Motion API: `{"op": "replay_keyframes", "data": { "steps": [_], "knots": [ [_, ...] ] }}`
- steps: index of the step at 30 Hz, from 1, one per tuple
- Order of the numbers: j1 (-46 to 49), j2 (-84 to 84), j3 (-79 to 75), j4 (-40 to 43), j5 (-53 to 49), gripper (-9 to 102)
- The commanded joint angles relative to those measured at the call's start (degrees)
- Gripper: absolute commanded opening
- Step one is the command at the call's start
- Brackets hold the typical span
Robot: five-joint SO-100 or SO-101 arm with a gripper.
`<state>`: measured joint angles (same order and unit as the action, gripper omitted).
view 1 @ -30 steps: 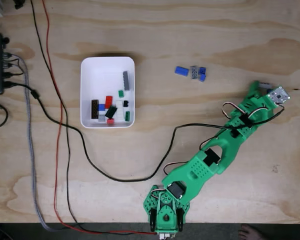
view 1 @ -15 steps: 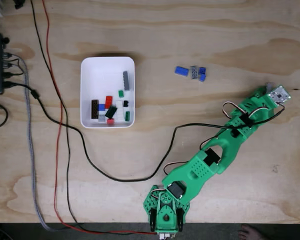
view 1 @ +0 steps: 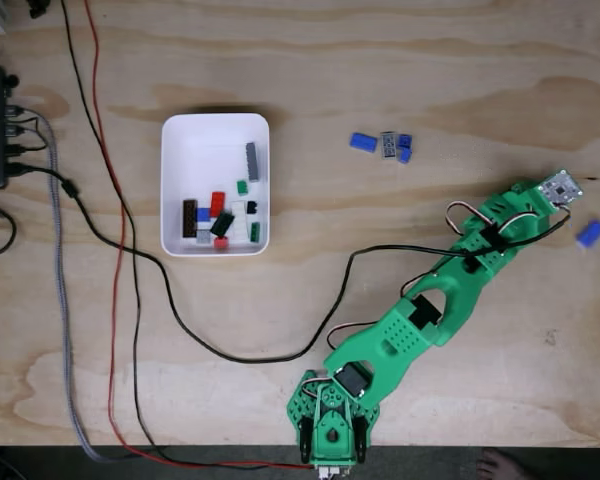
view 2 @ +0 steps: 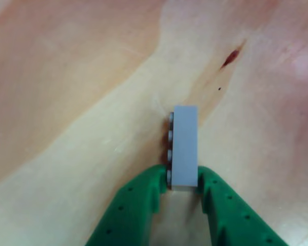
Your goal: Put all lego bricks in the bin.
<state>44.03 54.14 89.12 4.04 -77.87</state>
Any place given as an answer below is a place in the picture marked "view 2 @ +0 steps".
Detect light grey 1x4 lego brick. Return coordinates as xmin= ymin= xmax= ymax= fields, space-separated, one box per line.
xmin=166 ymin=105 xmax=200 ymax=192

